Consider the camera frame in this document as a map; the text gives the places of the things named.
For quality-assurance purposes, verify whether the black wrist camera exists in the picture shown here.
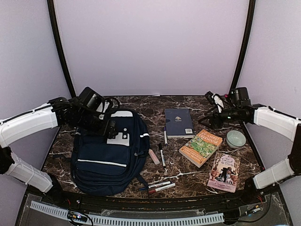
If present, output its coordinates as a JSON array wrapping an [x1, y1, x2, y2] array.
[[78, 87, 103, 110], [230, 87, 251, 107]]

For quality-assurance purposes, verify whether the navy blue notebook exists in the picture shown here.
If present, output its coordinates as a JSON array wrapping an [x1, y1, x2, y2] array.
[[164, 108, 195, 138]]

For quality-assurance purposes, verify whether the orange treehouse paperback book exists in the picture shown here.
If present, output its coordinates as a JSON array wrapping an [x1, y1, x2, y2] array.
[[179, 129, 223, 168]]

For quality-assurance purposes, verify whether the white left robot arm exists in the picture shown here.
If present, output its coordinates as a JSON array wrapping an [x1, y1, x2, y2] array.
[[0, 97, 120, 205]]

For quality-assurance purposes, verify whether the blue capped white marker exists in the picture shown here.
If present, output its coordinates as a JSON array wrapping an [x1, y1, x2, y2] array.
[[139, 181, 171, 191]]

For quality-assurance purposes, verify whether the purple capped white marker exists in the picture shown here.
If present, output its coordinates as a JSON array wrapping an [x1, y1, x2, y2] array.
[[164, 127, 168, 146]]

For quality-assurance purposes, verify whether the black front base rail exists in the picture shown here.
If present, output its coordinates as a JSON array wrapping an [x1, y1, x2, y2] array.
[[25, 182, 280, 212]]

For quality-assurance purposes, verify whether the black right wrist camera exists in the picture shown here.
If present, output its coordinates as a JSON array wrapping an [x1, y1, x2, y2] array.
[[230, 87, 251, 107]]

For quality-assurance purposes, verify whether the black capped white marker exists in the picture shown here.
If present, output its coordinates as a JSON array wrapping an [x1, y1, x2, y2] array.
[[158, 143, 167, 175]]

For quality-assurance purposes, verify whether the green bowl right side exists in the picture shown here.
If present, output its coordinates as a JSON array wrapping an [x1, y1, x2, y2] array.
[[226, 130, 246, 149]]

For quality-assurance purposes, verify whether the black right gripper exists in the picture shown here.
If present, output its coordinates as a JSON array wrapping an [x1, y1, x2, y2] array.
[[198, 105, 241, 130]]

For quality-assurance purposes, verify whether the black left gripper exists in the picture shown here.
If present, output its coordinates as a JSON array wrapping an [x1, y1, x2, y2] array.
[[76, 111, 119, 140]]

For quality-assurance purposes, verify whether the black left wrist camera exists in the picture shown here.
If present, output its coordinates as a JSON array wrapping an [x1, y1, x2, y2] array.
[[78, 87, 103, 110]]

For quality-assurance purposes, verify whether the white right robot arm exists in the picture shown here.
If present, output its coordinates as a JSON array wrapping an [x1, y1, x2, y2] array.
[[198, 104, 301, 204]]

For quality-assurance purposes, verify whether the navy blue student backpack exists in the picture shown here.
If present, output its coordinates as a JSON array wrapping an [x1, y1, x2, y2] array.
[[71, 109, 150, 196]]

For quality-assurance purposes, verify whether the grey slotted cable duct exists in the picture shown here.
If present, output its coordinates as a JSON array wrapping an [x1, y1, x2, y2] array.
[[30, 201, 224, 226]]

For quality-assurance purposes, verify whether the red capped white marker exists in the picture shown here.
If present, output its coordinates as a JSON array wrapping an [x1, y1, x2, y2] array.
[[148, 183, 175, 194]]

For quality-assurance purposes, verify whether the pink Shakespeare paperback book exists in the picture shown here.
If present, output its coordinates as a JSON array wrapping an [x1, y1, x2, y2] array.
[[207, 152, 240, 193]]

